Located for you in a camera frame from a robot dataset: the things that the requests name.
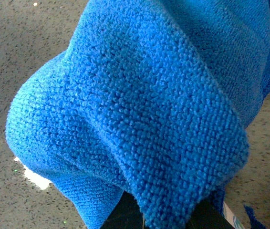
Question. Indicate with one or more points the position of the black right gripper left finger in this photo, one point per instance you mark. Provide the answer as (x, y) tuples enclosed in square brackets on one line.
[(126, 215)]

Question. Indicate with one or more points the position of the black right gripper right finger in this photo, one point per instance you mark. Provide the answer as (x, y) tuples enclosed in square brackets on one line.
[(205, 216)]

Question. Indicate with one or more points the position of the blue microfiber cloth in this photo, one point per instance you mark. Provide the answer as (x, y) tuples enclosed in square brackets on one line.
[(151, 97)]

